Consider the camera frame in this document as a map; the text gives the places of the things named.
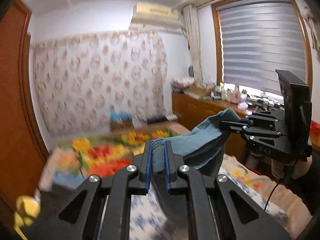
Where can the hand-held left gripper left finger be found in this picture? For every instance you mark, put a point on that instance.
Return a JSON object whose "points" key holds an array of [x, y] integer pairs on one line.
{"points": [[148, 165]]}

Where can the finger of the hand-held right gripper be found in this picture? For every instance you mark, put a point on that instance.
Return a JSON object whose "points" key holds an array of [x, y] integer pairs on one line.
{"points": [[260, 133], [265, 118]]}

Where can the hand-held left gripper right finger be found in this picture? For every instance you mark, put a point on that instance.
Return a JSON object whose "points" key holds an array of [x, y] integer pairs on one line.
{"points": [[168, 167]]}

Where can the blue towel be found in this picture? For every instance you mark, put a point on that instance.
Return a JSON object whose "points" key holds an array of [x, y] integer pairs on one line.
{"points": [[195, 145]]}

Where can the person's right forearm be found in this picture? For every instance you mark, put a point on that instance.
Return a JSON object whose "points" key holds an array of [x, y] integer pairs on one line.
{"points": [[310, 182]]}

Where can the person's right hand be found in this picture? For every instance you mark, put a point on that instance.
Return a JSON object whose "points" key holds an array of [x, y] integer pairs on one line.
{"points": [[276, 170]]}

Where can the red cloth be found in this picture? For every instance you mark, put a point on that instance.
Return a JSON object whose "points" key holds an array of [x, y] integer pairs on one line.
{"points": [[315, 127]]}

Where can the pink tissue pack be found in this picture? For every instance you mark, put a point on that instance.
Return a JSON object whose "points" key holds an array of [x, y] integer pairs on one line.
{"points": [[244, 105]]}

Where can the row of bottles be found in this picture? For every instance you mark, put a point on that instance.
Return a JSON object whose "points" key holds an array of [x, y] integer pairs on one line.
{"points": [[228, 93]]}

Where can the flower print blanket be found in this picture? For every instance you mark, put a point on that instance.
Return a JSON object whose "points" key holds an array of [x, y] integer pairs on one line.
{"points": [[105, 155]]}

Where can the blue floral white sheet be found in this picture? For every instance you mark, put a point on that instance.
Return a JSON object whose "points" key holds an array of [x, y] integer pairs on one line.
{"points": [[145, 217]]}

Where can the wooden side cabinet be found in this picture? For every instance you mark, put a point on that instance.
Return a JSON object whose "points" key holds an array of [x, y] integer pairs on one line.
{"points": [[195, 108]]}

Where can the grey striped window blind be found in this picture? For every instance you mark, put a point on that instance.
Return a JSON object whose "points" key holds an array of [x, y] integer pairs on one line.
{"points": [[262, 47]]}

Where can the open cardboard box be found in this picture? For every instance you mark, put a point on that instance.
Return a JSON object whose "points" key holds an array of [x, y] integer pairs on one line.
{"points": [[196, 91]]}

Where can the circle patterned curtain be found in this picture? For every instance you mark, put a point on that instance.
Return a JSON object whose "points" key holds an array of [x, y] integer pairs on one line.
{"points": [[100, 80]]}

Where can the white side curtain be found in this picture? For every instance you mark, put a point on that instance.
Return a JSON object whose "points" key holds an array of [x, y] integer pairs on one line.
{"points": [[193, 45]]}

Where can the yellow cloth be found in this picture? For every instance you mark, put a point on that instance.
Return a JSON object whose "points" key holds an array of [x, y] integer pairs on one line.
{"points": [[27, 207]]}

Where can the wooden window frame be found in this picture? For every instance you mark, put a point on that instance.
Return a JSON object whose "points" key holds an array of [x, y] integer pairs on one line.
{"points": [[217, 42]]}

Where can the wall air conditioner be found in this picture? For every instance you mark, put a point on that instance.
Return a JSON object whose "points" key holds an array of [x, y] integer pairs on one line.
{"points": [[157, 17]]}

